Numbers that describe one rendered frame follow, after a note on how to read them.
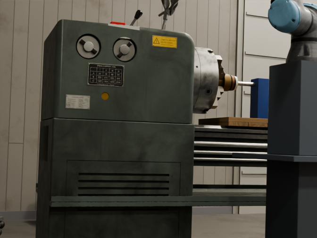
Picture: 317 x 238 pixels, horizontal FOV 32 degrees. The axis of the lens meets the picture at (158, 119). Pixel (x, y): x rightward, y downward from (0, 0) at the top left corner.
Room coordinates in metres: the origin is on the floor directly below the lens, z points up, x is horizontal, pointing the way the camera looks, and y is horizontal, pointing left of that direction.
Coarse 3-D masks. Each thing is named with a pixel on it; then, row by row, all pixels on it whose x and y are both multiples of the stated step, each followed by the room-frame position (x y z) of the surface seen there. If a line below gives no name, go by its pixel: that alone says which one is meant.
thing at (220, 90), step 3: (219, 87) 2.61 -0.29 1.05; (222, 87) 2.62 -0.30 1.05; (219, 90) 2.61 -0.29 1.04; (222, 90) 2.61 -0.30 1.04; (219, 93) 2.60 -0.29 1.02; (216, 96) 2.59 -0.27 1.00; (219, 96) 2.60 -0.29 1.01; (216, 99) 2.59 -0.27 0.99; (216, 102) 2.58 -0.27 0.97; (213, 105) 2.57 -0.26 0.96; (216, 105) 2.57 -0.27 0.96; (213, 108) 2.60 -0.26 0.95; (204, 111) 2.59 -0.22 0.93
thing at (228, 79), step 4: (228, 76) 2.63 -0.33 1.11; (232, 76) 2.64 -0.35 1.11; (220, 80) 2.62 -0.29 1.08; (224, 80) 2.61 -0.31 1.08; (228, 80) 2.62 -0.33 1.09; (232, 80) 2.63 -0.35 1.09; (220, 84) 2.62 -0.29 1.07; (224, 84) 2.61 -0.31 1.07; (228, 84) 2.62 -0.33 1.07; (232, 84) 2.63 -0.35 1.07; (224, 88) 2.62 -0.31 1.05; (228, 88) 2.63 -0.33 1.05; (232, 88) 2.64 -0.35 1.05
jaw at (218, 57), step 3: (210, 54) 2.53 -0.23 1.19; (213, 54) 2.53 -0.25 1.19; (216, 57) 2.55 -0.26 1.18; (219, 57) 2.56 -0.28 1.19; (219, 60) 2.54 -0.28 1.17; (219, 63) 2.55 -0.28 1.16; (219, 66) 2.56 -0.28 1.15; (222, 66) 2.59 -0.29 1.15; (219, 69) 2.58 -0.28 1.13; (222, 69) 2.58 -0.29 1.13; (219, 72) 2.59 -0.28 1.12; (222, 72) 2.60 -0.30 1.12; (219, 75) 2.60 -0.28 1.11; (222, 75) 2.60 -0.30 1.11; (219, 78) 2.61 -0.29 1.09; (222, 78) 2.61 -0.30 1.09
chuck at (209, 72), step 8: (200, 48) 2.55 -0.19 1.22; (208, 48) 2.58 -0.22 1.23; (200, 56) 2.48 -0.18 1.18; (208, 56) 2.50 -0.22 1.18; (200, 64) 2.46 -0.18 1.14; (208, 64) 2.47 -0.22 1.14; (216, 64) 2.49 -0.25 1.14; (200, 72) 2.45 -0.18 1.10; (208, 72) 2.46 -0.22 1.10; (216, 72) 2.47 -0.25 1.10; (200, 80) 2.45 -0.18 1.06; (208, 80) 2.46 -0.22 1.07; (216, 80) 2.47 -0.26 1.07; (200, 88) 2.46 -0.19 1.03; (216, 88) 2.48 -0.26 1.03; (200, 96) 2.48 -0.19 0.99; (208, 96) 2.49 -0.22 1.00; (200, 104) 2.51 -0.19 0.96; (208, 104) 2.52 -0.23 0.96; (200, 112) 2.58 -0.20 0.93
